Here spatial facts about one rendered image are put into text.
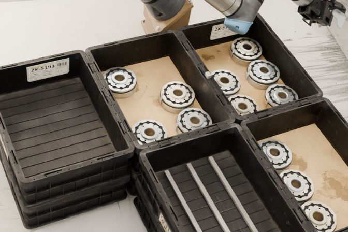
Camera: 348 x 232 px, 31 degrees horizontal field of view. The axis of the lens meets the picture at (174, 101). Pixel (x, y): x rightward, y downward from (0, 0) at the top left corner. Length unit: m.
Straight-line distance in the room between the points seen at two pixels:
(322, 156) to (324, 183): 0.09
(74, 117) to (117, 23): 0.59
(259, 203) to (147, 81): 0.51
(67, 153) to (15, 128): 0.17
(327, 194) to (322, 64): 0.69
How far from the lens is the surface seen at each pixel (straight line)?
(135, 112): 1.81
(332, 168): 1.83
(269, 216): 1.67
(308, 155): 1.83
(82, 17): 2.29
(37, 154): 1.71
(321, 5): 1.92
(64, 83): 1.88
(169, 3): 2.07
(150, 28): 2.19
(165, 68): 1.95
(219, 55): 2.03
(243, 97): 1.87
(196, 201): 1.65
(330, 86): 2.24
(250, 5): 1.82
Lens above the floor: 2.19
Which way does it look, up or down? 47 degrees down
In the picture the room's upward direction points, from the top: 11 degrees clockwise
